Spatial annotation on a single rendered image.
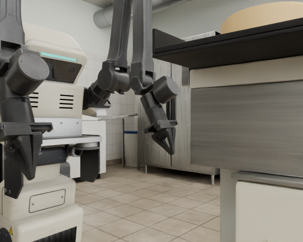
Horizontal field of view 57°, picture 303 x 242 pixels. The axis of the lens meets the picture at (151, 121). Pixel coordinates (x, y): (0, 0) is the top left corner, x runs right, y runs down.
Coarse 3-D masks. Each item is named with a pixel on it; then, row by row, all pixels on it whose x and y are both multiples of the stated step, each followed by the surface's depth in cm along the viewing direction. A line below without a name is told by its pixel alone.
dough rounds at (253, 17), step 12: (240, 12) 14; (252, 12) 13; (264, 12) 13; (276, 12) 13; (288, 12) 12; (300, 12) 12; (228, 24) 14; (240, 24) 13; (252, 24) 13; (264, 24) 13
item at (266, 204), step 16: (240, 176) 15; (256, 176) 14; (272, 176) 14; (288, 176) 14; (240, 192) 15; (256, 192) 14; (272, 192) 14; (288, 192) 13; (240, 208) 15; (256, 208) 14; (272, 208) 14; (288, 208) 13; (240, 224) 15; (256, 224) 14; (272, 224) 14; (288, 224) 13; (240, 240) 15; (256, 240) 14; (272, 240) 14; (288, 240) 13
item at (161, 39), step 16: (160, 32) 14; (240, 32) 11; (256, 32) 11; (272, 32) 11; (288, 32) 10; (160, 48) 14; (176, 48) 13; (192, 48) 13; (208, 48) 12; (224, 48) 12; (240, 48) 12; (256, 48) 12; (272, 48) 12; (288, 48) 12; (192, 64) 16; (208, 64) 16; (224, 64) 16
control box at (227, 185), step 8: (224, 176) 20; (224, 184) 20; (232, 184) 20; (224, 192) 20; (232, 192) 20; (224, 200) 20; (232, 200) 20; (224, 208) 20; (232, 208) 20; (224, 216) 20; (232, 216) 20; (224, 224) 20; (232, 224) 20; (224, 232) 20; (232, 232) 20; (224, 240) 20; (232, 240) 20
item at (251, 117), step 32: (256, 64) 15; (288, 64) 14; (192, 96) 17; (224, 96) 16; (256, 96) 15; (288, 96) 14; (192, 128) 17; (224, 128) 16; (256, 128) 15; (288, 128) 14; (192, 160) 17; (224, 160) 16; (256, 160) 15; (288, 160) 14
